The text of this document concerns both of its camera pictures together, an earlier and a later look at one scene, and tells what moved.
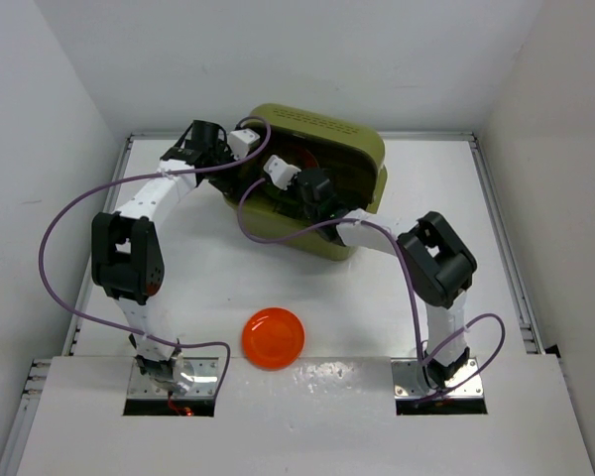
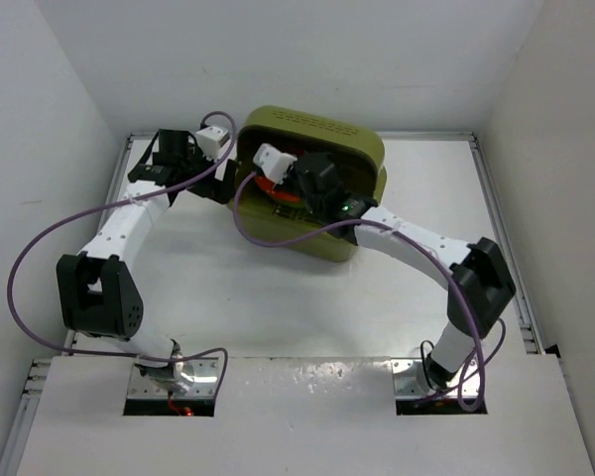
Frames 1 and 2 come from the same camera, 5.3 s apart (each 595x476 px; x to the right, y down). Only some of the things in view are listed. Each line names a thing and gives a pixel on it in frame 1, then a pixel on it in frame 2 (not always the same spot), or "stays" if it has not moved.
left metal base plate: x=202 y=372 stays
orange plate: x=273 y=338 → x=268 y=185
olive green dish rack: x=300 y=172 stays
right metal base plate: x=407 y=381 stays
